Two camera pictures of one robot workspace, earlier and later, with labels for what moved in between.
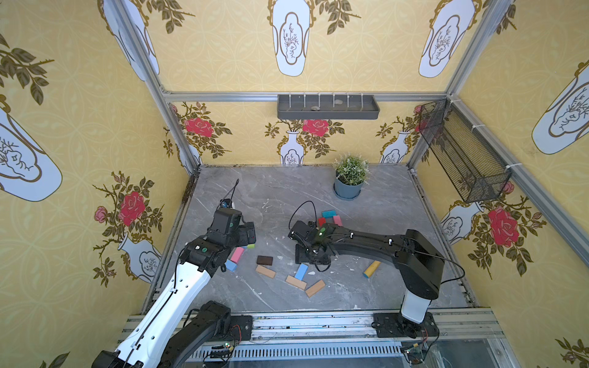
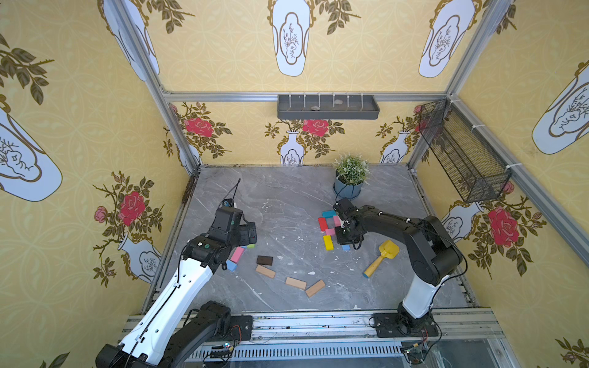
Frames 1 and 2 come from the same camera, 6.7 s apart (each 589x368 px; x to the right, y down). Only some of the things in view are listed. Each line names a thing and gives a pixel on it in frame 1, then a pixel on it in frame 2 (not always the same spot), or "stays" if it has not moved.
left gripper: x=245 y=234 stays
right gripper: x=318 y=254 → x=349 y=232
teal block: x=330 y=213 stays
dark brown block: x=264 y=260 stays
